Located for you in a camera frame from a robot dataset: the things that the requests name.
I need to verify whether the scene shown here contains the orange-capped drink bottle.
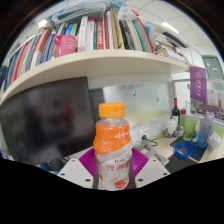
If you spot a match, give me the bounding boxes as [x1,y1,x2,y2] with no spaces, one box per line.
[92,102,134,192]

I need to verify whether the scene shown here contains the purple water bottle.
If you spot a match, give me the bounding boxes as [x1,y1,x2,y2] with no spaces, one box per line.
[196,110,216,149]

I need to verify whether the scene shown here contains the black desk mat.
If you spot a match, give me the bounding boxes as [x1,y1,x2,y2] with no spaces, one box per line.
[164,153,201,175]

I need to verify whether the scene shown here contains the grey metal laptop stand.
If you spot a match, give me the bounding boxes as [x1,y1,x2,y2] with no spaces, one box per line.
[134,139,170,167]

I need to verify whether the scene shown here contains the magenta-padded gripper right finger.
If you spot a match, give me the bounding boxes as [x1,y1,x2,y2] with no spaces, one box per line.
[128,147,171,190]

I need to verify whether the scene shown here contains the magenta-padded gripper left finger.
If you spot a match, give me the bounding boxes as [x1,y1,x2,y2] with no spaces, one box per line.
[57,147,100,190]

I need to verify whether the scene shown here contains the white round jar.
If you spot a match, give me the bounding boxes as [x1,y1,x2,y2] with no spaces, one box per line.
[165,118,178,136]

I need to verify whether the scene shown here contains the small white box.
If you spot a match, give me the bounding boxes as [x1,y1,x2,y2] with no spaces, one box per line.
[208,130,223,153]

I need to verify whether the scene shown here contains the black computer monitor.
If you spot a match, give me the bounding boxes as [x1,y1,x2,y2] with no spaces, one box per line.
[0,76,98,166]

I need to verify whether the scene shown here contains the shelf full of books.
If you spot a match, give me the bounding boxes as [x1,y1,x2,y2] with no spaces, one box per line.
[0,1,192,105]

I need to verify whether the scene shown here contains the white wall socket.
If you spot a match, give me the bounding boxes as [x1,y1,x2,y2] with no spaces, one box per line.
[151,121,164,136]
[138,124,151,141]
[129,128,139,144]

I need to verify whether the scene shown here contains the purple pennant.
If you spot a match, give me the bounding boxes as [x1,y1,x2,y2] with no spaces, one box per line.
[188,65,208,104]

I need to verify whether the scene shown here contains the dark wine bottle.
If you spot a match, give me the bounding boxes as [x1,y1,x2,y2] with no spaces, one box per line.
[170,97,181,127]

